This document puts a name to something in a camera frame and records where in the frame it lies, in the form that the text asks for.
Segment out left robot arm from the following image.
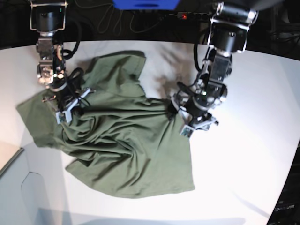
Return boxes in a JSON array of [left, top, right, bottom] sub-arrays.
[[169, 2, 258, 137]]

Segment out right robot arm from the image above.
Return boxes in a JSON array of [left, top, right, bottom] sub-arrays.
[[30, 0, 91, 116]]

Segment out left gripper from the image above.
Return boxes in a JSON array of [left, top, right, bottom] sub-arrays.
[[165, 92, 219, 130]]

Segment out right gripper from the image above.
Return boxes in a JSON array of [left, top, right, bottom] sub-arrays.
[[42, 88, 96, 113]]

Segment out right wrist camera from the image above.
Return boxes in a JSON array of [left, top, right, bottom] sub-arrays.
[[55, 111, 72, 124]]

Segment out green t-shirt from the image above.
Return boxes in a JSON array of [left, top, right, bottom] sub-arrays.
[[16, 51, 195, 198]]

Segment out blue plastic bin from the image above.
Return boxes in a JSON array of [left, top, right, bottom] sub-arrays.
[[113, 0, 180, 10]]

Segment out black power strip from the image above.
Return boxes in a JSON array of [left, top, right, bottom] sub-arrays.
[[176, 12, 210, 22]]

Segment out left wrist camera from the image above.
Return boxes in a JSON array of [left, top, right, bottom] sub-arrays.
[[180, 124, 195, 138]]

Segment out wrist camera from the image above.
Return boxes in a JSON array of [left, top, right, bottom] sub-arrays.
[[55, 111, 72, 124], [180, 124, 195, 138]]

